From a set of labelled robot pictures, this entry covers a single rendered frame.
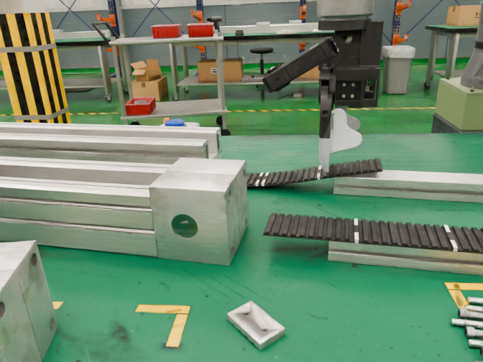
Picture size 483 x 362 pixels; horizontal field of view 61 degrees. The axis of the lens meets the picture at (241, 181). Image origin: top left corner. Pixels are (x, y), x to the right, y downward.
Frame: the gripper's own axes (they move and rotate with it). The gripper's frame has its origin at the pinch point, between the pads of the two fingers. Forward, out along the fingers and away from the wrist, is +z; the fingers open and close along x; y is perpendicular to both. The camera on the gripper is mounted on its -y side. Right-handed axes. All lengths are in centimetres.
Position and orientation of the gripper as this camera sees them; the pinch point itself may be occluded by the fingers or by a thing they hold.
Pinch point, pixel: (323, 156)
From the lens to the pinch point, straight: 66.2
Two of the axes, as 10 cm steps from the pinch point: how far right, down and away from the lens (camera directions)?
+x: 2.3, -3.8, 9.0
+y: 9.7, 0.5, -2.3
